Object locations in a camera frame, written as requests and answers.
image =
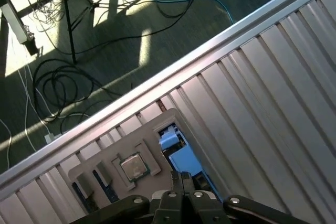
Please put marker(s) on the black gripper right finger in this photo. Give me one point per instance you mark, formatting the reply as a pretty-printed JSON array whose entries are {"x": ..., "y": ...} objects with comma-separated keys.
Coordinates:
[{"x": 202, "y": 208}]

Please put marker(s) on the grey parts rack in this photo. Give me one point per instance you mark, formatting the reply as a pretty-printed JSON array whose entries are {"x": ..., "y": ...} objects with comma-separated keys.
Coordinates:
[{"x": 136, "y": 134}]

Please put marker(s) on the RAM stick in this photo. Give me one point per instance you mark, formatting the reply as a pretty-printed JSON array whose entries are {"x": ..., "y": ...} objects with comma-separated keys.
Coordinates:
[
  {"x": 110, "y": 193},
  {"x": 92, "y": 204}
]

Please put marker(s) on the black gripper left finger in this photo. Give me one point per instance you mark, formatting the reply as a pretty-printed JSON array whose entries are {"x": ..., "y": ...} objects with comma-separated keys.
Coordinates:
[{"x": 168, "y": 208}]

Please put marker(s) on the silver CPU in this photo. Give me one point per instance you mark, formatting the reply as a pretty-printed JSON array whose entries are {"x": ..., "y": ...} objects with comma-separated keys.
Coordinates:
[{"x": 135, "y": 167}]

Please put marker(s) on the black tripod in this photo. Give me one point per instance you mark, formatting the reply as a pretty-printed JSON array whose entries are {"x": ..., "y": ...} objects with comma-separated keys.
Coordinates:
[{"x": 68, "y": 19}]

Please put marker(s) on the white table leg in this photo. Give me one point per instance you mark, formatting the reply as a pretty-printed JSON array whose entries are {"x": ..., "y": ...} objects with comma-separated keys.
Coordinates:
[{"x": 15, "y": 22}]

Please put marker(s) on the hard disk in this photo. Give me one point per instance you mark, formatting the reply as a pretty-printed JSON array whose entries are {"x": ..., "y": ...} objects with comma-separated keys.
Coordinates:
[{"x": 183, "y": 158}]

